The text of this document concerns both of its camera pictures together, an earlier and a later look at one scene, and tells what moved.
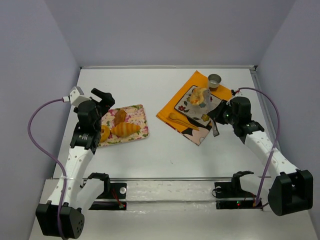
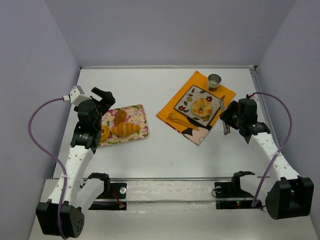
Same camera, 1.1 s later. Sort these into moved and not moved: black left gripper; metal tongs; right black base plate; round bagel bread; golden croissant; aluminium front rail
Moved: metal tongs; round bagel bread
Not moved: black left gripper; aluminium front rail; golden croissant; right black base plate
